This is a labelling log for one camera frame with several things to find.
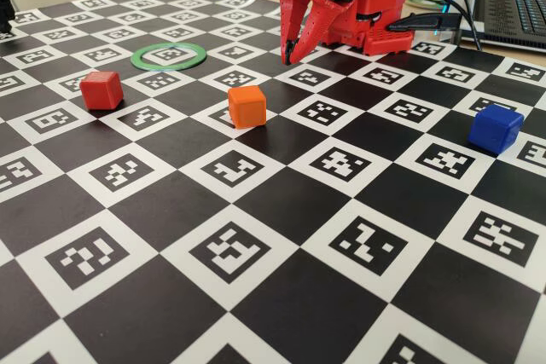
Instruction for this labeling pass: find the red cube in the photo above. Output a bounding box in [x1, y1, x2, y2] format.
[79, 70, 125, 111]

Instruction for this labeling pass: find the black white marker mat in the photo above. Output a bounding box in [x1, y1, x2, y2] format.
[0, 0, 546, 364]

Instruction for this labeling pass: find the orange cube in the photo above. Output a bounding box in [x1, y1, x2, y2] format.
[227, 85, 268, 130]

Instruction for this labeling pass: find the red moving gripper jaw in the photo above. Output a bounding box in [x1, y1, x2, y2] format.
[286, 0, 356, 65]

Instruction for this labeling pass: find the blue cube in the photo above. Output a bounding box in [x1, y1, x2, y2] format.
[467, 103, 525, 155]

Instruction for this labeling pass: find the red fixed gripper jaw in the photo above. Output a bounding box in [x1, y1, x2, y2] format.
[279, 0, 309, 66]

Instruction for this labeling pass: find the dark laptop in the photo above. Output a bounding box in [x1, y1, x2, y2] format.
[462, 0, 546, 52]

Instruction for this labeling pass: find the green ring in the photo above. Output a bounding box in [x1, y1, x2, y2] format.
[130, 42, 207, 72]

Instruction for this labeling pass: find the black stand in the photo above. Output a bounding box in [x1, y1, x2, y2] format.
[0, 0, 16, 35]

